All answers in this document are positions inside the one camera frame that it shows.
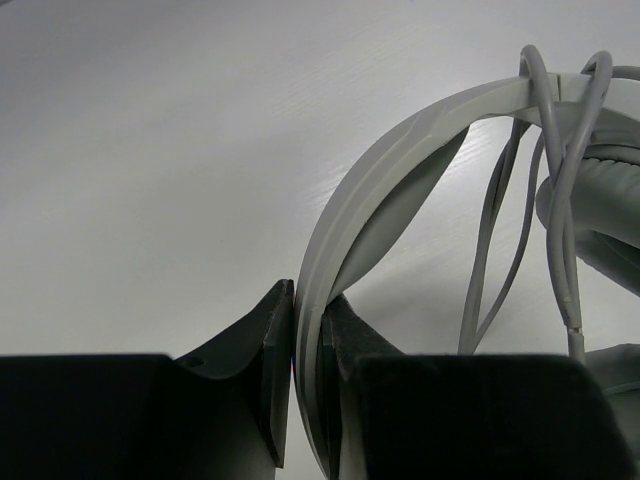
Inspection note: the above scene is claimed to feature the grey headphone cable with USB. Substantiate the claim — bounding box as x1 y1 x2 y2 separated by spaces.
457 43 614 366

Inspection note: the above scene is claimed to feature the white over-ear headphones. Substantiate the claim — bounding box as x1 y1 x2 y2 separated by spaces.
293 60 639 479

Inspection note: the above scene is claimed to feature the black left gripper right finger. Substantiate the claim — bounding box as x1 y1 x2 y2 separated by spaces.
322 296 406 479

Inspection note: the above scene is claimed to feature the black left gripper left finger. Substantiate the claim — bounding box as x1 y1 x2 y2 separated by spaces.
176 279 294 469

